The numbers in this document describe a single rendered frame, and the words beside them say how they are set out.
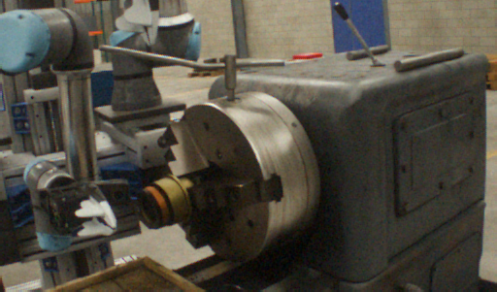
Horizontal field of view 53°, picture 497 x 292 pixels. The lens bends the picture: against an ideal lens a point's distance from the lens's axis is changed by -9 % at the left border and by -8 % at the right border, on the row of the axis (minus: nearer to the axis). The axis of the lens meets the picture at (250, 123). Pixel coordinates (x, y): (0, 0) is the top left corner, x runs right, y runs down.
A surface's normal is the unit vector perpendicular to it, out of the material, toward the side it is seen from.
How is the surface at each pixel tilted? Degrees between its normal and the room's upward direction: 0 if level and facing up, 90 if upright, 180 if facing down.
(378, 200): 89
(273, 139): 54
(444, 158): 90
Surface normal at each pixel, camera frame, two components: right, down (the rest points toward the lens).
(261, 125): 0.36, -0.66
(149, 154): 0.49, 0.13
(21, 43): -0.22, 0.19
